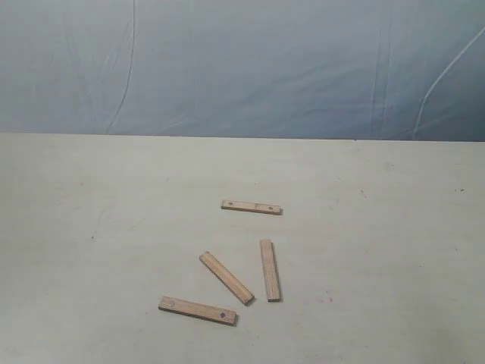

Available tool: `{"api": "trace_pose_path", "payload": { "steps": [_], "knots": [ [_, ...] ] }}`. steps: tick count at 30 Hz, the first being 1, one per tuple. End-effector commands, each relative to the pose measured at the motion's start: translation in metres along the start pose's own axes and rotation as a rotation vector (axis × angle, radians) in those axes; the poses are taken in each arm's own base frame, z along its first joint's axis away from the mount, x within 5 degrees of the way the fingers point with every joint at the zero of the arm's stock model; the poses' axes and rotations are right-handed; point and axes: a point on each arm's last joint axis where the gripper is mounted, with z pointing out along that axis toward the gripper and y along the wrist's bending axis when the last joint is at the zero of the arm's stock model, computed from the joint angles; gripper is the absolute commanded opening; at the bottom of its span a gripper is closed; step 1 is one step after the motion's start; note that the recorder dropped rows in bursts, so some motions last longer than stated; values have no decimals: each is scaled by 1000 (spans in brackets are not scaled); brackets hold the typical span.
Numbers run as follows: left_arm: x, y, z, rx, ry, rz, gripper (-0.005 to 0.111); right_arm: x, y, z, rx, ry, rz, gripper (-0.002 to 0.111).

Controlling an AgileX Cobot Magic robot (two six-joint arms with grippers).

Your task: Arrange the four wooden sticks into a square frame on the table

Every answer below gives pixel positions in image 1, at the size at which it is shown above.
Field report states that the plain wooden stick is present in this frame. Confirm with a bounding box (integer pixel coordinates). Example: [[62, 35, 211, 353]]
[[199, 251, 255, 306], [260, 240, 281, 303]]

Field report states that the grey-blue fabric backdrop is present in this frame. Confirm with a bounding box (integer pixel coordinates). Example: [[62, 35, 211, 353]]
[[1, 1, 484, 141]]

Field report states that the wooden stick with holes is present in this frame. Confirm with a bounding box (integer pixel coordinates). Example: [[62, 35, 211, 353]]
[[221, 199, 283, 215], [158, 296, 238, 326]]

